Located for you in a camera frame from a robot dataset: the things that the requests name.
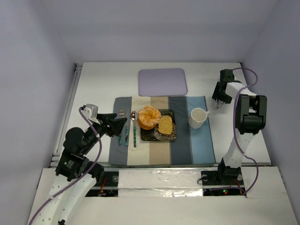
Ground sliced bread piece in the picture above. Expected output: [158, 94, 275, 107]
[158, 115, 173, 135]

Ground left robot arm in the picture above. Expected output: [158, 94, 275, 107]
[29, 107, 127, 225]

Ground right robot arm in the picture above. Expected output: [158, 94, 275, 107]
[108, 69, 267, 186]

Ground white ceramic mug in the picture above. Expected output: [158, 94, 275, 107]
[188, 108, 210, 129]

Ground black floral square plate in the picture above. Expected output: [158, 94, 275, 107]
[140, 109, 177, 141]

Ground striped cloth placemat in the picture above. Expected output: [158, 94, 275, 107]
[108, 96, 216, 165]

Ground lavender plastic tray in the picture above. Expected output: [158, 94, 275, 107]
[138, 68, 188, 97]

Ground white front foam panel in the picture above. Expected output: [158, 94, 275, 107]
[34, 167, 297, 225]

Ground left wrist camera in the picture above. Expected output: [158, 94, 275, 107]
[82, 104, 99, 123]

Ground knife with green handle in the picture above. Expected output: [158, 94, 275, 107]
[125, 126, 129, 146]

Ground spoon with green handle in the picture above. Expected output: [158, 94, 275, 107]
[131, 111, 138, 148]

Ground aluminium frame rail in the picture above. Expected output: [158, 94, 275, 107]
[49, 63, 83, 168]

